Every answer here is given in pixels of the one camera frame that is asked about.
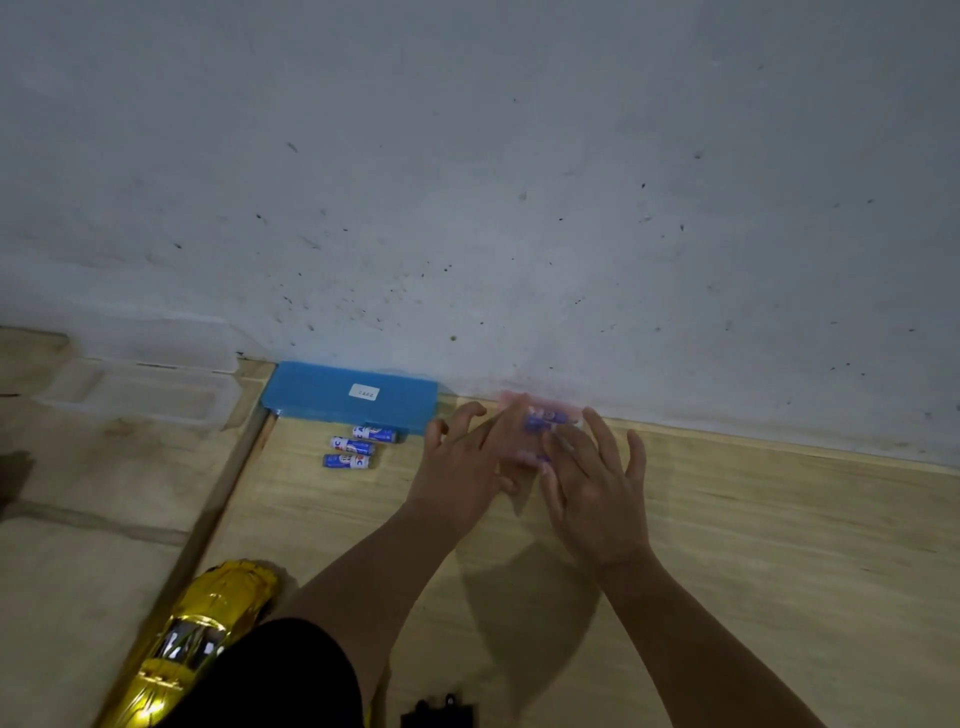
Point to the person's left hand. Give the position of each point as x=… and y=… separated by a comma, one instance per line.
x=454, y=487

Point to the person's right hand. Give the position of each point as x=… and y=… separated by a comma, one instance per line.
x=600, y=510

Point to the pink plastic box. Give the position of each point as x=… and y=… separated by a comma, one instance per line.
x=510, y=405

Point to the blue plastic box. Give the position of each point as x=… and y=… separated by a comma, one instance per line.
x=322, y=397

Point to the black battery cover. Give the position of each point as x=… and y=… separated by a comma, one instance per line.
x=439, y=716

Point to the gold toy car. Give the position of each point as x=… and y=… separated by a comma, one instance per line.
x=195, y=622

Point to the clear plastic box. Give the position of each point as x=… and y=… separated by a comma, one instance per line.
x=150, y=394

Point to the person's right forearm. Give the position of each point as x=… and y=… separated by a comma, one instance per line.
x=690, y=652

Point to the person's left forearm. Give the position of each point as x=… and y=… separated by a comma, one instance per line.
x=375, y=585

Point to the person's black left sleeve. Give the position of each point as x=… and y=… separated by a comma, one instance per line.
x=277, y=682

